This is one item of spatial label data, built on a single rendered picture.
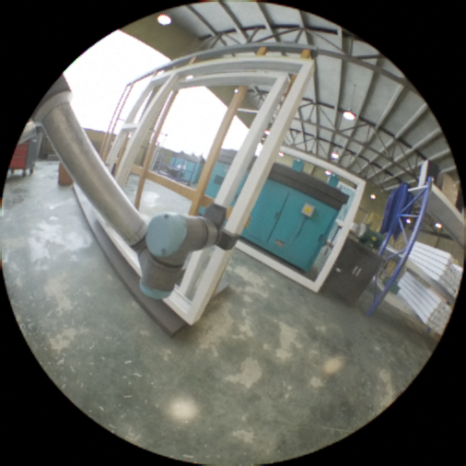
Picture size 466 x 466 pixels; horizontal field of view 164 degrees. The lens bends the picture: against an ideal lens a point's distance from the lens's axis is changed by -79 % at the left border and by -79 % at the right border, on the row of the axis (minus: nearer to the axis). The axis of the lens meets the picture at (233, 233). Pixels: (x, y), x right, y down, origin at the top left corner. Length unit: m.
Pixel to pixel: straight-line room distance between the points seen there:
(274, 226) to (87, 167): 2.11
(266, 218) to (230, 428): 2.16
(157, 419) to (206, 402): 0.22
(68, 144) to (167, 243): 0.32
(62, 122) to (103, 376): 0.83
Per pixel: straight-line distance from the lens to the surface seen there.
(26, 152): 4.05
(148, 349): 0.85
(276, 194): 2.21
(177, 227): 0.31
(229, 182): 0.71
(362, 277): 2.17
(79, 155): 0.42
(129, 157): 1.36
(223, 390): 0.84
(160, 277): 0.38
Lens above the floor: 0.77
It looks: 17 degrees down
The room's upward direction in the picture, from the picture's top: 22 degrees clockwise
